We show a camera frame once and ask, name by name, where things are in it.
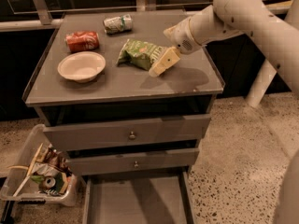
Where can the clear plastic bin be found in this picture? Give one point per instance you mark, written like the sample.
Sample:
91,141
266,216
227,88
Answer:
25,177

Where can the grey middle drawer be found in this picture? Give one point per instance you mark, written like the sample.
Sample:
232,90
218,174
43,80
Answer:
133,161

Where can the red soda can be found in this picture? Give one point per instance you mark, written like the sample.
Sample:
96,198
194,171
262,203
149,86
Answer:
82,41

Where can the white paper bowl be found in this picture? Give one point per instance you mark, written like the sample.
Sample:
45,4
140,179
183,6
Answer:
81,67

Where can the white diagonal support pole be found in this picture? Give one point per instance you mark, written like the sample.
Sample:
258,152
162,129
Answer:
261,83

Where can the brown snack wrapper in bin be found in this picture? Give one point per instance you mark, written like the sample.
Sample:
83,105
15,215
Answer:
49,156

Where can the metal railing with glass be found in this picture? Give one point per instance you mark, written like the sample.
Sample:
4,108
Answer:
21,15

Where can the grey top drawer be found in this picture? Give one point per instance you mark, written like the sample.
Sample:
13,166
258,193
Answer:
127,132

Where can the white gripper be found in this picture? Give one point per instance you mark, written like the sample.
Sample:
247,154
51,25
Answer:
183,38

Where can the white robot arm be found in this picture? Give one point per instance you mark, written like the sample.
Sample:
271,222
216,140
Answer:
248,170

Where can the grey open bottom drawer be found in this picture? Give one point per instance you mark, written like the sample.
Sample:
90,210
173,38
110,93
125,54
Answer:
142,197

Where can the green jalapeno chip bag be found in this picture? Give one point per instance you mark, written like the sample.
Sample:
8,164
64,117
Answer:
140,53

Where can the green white soda can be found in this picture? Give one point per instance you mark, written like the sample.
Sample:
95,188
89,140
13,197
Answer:
118,24

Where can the grey drawer cabinet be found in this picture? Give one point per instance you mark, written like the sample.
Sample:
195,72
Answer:
123,92

